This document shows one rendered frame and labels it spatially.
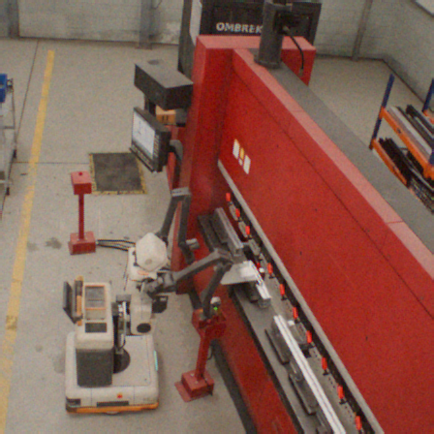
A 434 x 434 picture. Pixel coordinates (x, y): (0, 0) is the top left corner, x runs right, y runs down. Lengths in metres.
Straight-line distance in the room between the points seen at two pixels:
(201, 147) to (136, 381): 1.77
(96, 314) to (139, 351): 0.69
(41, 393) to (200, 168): 2.07
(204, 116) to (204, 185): 0.61
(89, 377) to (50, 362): 0.70
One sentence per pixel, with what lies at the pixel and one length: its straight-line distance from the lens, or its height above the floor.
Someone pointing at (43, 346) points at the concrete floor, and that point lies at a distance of 5.04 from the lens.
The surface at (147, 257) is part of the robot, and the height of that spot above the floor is 1.35.
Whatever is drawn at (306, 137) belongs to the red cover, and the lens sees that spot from 3.33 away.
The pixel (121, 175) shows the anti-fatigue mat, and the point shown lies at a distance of 6.93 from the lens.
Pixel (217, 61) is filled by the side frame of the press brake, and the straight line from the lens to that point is 4.30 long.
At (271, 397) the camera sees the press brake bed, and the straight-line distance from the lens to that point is 3.99.
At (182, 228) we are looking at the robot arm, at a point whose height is 1.35.
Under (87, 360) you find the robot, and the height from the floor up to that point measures 0.59.
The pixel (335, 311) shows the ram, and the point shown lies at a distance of 3.27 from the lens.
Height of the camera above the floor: 3.77
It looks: 36 degrees down
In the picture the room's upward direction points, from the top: 9 degrees clockwise
